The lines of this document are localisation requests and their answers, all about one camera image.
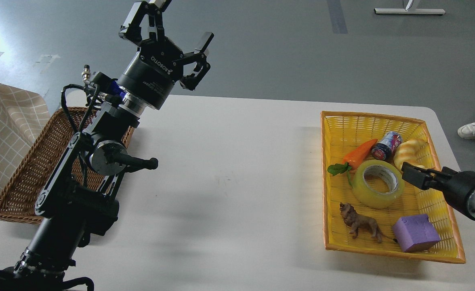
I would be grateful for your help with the beige checkered cloth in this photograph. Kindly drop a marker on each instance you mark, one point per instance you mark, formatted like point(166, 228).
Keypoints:
point(23, 114)

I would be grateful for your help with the orange toy carrot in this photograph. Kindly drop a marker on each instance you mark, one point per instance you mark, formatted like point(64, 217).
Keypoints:
point(352, 160)

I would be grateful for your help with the purple foam block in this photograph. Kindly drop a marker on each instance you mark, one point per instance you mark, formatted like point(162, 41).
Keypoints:
point(415, 233)

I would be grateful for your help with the brown toy lion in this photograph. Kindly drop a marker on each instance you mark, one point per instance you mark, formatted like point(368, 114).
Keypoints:
point(356, 221)

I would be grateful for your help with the yellow plastic basket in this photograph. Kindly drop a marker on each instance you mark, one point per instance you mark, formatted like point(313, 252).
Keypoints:
point(341, 133)

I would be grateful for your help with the small soda can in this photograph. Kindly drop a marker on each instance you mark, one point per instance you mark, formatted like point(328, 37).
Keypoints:
point(386, 147)

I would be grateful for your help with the yellow tape roll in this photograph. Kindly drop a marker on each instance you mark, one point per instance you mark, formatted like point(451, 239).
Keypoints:
point(377, 184)

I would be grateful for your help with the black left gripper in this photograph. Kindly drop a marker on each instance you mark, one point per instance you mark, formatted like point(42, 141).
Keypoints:
point(158, 62)

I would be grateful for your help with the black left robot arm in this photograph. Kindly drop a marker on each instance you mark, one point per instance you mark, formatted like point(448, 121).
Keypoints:
point(79, 198)

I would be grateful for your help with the white metal stand base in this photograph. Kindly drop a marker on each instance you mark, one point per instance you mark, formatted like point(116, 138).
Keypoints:
point(409, 7)

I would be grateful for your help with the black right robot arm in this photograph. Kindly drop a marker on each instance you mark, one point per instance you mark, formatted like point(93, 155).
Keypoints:
point(471, 203)

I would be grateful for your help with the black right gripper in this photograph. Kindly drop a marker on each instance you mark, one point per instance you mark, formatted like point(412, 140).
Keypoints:
point(457, 188)

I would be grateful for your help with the toy croissant bread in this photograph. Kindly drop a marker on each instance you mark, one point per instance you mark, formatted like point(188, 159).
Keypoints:
point(407, 152)

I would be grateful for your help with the brown wicker basket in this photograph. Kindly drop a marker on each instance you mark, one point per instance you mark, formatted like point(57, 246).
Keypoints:
point(18, 198)

